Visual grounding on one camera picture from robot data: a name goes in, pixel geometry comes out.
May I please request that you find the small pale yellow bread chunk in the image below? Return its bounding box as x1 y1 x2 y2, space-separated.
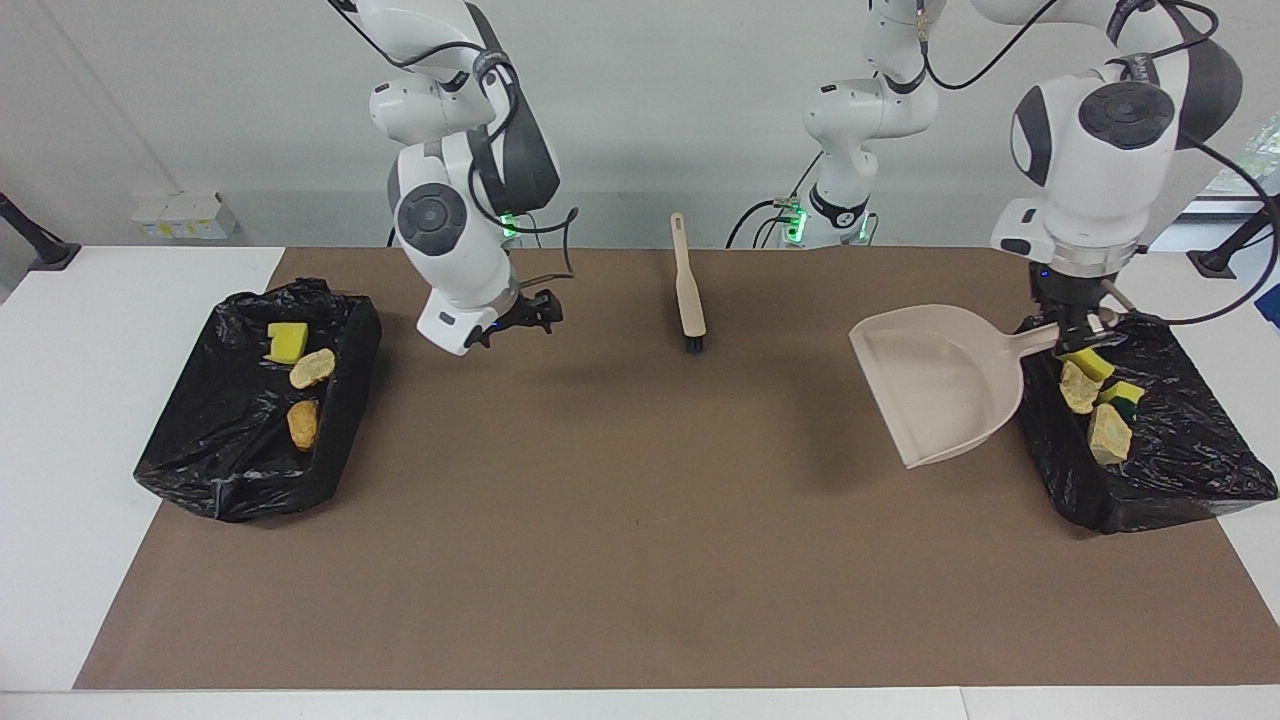
1059 362 1105 416

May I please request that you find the large pale yellow bread chunk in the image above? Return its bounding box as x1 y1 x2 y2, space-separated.
1087 403 1135 468

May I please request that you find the beige plastic dustpan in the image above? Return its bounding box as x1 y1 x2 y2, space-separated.
848 304 1063 470

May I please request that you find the beige handled black bristle brush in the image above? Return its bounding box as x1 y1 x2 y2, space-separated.
669 211 708 354

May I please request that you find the pale beige round bread chunk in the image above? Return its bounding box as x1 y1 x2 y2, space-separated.
289 348 337 390

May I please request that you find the orange brown bread roll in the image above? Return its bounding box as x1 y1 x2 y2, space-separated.
286 399 321 453

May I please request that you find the closed black bag covered bin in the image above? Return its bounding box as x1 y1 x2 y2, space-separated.
997 311 1279 536

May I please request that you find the open black bag lined bin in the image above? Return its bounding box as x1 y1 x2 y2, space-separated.
133 277 384 524

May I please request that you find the black stand with base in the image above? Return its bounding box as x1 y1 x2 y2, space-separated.
0 192 81 273
1187 195 1280 279

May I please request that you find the window with green view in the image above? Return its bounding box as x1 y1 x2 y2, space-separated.
1205 108 1280 196

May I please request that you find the brown table mat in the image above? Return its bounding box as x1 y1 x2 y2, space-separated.
73 247 1280 691

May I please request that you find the black right arm gripper cable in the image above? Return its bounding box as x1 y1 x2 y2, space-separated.
468 55 581 288

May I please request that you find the black arm gripper cable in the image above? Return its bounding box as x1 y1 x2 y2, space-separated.
1140 135 1280 327
468 55 581 288

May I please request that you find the black left arm gripper cable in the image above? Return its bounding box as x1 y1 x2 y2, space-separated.
1140 135 1280 327

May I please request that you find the black left arm base cable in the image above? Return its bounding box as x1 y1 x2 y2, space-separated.
727 155 823 249

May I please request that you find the white wall socket box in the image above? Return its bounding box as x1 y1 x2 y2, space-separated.
133 192 241 241

